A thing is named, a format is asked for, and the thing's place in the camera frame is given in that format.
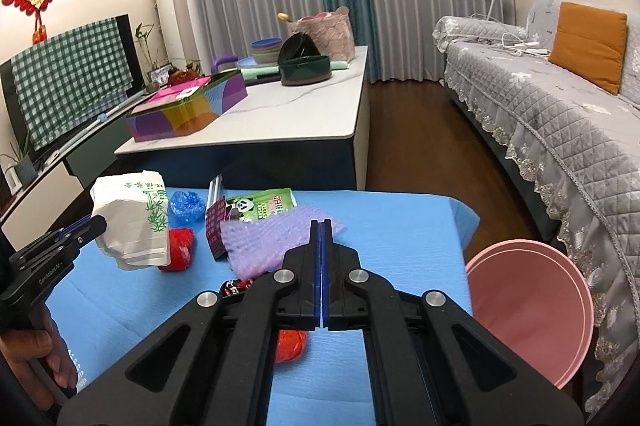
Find small red black wrapper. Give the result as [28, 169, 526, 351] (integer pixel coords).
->
[219, 278, 257, 298]

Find small photo frame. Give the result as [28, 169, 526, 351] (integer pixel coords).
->
[147, 66, 174, 88]

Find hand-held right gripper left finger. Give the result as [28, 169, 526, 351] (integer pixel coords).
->
[57, 220, 321, 426]

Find white paper bag bamboo print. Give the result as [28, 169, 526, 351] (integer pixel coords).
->
[90, 169, 174, 270]

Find person's left hand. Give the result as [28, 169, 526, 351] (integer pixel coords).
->
[0, 306, 79, 401]

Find tall bamboo plant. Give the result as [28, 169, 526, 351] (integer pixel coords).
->
[134, 23, 167, 93]

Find pink quilted bag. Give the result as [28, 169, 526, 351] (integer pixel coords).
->
[287, 8, 356, 62]

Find white charger cables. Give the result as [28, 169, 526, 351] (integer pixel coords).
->
[469, 14, 552, 58]

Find orange cushion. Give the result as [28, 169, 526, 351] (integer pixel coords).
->
[548, 1, 629, 96]

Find clear plastic straws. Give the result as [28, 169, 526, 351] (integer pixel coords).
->
[208, 175, 224, 213]

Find green checked cloth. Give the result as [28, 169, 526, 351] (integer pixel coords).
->
[10, 17, 135, 151]

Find blue table mat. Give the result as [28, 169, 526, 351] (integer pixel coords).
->
[44, 188, 482, 426]

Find small grey potted plant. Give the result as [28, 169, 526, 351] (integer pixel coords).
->
[0, 130, 37, 187]

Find white tower air conditioner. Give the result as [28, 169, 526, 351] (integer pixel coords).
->
[151, 0, 201, 73]

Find purple handled container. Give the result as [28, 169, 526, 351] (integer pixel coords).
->
[209, 55, 241, 75]

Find pink plastic basin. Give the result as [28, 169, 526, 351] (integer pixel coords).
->
[464, 239, 595, 390]

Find television cabinet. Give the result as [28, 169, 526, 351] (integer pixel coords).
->
[0, 85, 152, 233]

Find light green cloth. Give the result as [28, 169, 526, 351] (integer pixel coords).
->
[237, 58, 354, 80]

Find blue plastic cover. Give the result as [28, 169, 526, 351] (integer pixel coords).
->
[168, 189, 206, 225]

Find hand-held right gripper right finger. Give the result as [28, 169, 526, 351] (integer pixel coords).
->
[322, 219, 586, 426]

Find white rod with blue ball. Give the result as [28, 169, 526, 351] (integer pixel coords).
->
[34, 113, 109, 163]

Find red plastic wrapper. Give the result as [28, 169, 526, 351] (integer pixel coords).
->
[158, 227, 196, 272]
[274, 329, 309, 365]

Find sofa with grey quilted cover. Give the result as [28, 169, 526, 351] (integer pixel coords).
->
[432, 0, 640, 418]

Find white marble coffee table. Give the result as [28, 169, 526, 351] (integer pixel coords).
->
[114, 45, 371, 193]

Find pink paper sheet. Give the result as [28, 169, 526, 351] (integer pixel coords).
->
[146, 76, 214, 105]

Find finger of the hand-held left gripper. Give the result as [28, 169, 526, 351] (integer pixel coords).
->
[74, 215, 109, 241]
[52, 229, 97, 258]

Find stack of plastic bowls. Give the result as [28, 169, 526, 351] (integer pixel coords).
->
[249, 37, 284, 64]

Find green pot with black lid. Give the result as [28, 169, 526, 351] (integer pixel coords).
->
[277, 32, 332, 86]

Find colourful tin box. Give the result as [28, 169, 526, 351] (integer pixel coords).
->
[125, 72, 249, 143]

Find black television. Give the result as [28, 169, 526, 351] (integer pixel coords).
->
[0, 13, 147, 153]

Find purple bubble wrap sheet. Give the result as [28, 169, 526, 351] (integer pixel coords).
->
[220, 203, 347, 283]

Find green panda print packet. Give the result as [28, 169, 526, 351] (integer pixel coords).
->
[224, 188, 299, 223]

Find dark red printed packet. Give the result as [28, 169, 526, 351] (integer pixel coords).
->
[204, 198, 232, 261]

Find red potted decoration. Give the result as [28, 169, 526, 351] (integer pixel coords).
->
[167, 61, 201, 88]

